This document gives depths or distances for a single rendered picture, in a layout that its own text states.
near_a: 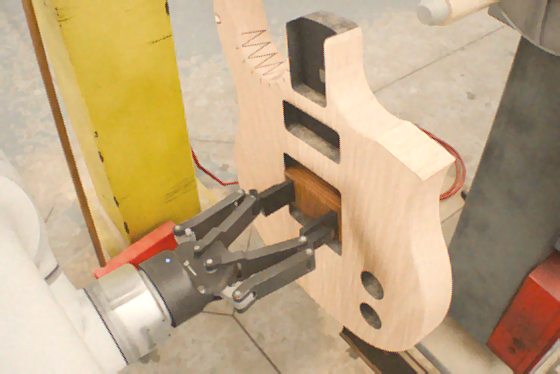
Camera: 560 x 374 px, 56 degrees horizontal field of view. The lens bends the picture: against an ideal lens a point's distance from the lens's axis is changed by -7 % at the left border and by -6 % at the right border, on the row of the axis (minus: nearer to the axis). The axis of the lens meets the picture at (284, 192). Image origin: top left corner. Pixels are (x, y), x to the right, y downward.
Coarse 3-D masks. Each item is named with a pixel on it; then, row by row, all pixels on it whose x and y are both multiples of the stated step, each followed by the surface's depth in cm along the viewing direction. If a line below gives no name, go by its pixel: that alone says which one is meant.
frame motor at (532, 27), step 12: (504, 0) 65; (516, 0) 63; (528, 0) 62; (540, 0) 60; (552, 0) 59; (504, 12) 67; (516, 12) 64; (528, 12) 63; (540, 12) 61; (552, 12) 60; (516, 24) 66; (528, 24) 64; (540, 24) 62; (552, 24) 61; (528, 36) 66; (540, 36) 63; (552, 36) 62; (552, 48) 63
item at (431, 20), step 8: (424, 0) 46; (432, 0) 45; (440, 0) 46; (424, 8) 46; (432, 8) 45; (440, 8) 45; (448, 8) 46; (424, 16) 46; (432, 16) 45; (440, 16) 46; (424, 24) 47; (432, 24) 46
